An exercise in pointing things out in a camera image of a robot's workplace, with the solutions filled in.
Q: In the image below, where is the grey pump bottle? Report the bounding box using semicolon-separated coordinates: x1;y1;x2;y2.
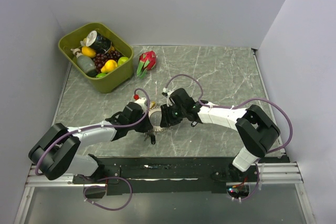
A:
71;48;98;78

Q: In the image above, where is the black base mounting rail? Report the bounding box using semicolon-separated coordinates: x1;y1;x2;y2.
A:
72;157;289;196

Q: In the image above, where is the aluminium extrusion frame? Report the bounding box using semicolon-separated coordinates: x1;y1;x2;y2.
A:
25;163;303;187

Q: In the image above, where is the black key tag on ring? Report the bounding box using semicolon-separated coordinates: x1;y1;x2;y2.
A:
150;134;156;145

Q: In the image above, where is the black key tag on table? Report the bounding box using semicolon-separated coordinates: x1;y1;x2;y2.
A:
191;121;198;127

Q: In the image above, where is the yellow lemon toy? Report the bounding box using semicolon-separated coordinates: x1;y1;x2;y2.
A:
81;46;97;58

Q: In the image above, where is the green lime toy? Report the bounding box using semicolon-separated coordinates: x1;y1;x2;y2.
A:
96;73;107;78

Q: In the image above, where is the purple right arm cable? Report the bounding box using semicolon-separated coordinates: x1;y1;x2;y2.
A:
165;74;293;201

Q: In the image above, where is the round metal key ring plate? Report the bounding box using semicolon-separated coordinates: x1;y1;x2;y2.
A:
149;108;169;133

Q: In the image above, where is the dark purple grape bunch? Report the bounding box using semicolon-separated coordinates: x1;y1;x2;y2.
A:
93;50;123;73

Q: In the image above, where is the red dragon fruit toy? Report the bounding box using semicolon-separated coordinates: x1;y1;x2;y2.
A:
136;50;156;78

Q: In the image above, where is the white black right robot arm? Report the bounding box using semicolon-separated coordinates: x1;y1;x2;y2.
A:
160;88;280;181

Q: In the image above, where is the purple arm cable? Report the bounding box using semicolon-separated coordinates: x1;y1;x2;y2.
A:
35;88;151;211
165;74;293;201

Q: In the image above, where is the yellow key tag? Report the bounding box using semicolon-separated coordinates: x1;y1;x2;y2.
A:
149;101;156;110

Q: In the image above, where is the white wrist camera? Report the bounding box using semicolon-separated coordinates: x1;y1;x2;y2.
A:
162;88;173;106
133;94;148;111

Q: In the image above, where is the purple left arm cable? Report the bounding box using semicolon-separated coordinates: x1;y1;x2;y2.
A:
35;88;151;211

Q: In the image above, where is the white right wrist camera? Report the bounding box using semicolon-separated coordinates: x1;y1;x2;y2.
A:
162;88;173;106

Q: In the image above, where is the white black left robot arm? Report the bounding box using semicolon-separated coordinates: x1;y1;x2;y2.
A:
28;98;153;183

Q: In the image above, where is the black cylindrical can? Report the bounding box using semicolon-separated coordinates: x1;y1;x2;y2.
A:
86;30;112;54

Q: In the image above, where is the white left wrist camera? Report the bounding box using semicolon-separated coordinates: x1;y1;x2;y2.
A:
133;94;148;111

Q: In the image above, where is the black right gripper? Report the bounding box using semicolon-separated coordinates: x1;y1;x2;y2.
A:
160;102;186;127

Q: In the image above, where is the green apple toy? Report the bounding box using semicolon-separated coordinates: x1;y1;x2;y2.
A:
117;56;129;67

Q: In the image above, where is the yellow pear toy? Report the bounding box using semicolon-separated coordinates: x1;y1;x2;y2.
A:
101;60;118;73

